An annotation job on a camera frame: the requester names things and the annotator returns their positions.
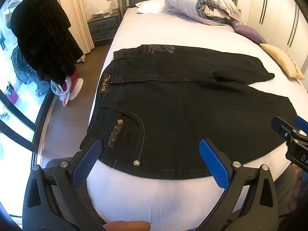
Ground white braided cord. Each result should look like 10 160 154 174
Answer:
50 76 73 95

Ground grey nightstand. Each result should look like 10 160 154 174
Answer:
87 13 121 42

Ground cream curtain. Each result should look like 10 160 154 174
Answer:
56 0 101 56

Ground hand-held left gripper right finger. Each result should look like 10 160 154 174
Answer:
195 138 285 231

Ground purple cushion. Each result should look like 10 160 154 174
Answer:
231 19 267 45

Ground black fur coat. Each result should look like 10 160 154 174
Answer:
10 0 85 83

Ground person's left hand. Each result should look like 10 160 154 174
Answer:
113 221 151 231

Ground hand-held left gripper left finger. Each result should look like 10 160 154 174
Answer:
22 138 107 231

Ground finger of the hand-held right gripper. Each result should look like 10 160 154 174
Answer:
295 116 308 135
271 116 299 139

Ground yellow cushion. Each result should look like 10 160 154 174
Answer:
260 43 305 80

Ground white pillow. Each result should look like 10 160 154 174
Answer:
135 0 169 14

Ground bed with white sheet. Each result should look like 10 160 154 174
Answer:
85 5 308 231

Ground black denim pants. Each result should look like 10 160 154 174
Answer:
80 44 299 180

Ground clear acrylic organizer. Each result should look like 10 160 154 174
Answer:
90 3 113 18

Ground white wardrobe with black handles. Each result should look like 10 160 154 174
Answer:
245 0 308 58

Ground dark framed glass window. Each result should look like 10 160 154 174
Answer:
0 0 58 222

